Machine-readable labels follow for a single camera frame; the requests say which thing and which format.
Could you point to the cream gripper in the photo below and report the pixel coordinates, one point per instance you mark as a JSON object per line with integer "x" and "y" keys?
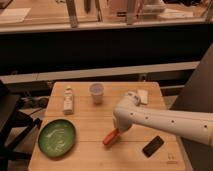
{"x": 119, "y": 131}

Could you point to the red orange pepper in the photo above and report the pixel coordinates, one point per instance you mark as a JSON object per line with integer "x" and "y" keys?
{"x": 110, "y": 137}

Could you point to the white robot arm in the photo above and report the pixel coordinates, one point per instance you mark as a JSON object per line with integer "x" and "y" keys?
{"x": 196, "y": 126}

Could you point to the white sponge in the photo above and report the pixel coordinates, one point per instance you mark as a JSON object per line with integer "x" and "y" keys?
{"x": 143, "y": 94}

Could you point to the black smartphone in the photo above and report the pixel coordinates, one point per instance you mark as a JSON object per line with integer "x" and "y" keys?
{"x": 153, "y": 146}

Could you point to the white plastic cup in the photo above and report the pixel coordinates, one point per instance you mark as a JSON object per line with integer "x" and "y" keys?
{"x": 97, "y": 91}

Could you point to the white small bottle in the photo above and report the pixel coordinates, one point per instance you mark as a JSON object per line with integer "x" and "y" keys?
{"x": 68, "y": 101}

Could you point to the green round plate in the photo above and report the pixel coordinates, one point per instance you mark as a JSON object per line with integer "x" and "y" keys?
{"x": 56, "y": 138}

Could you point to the black side table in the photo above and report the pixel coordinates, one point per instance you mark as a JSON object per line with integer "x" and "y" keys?
{"x": 11, "y": 117}

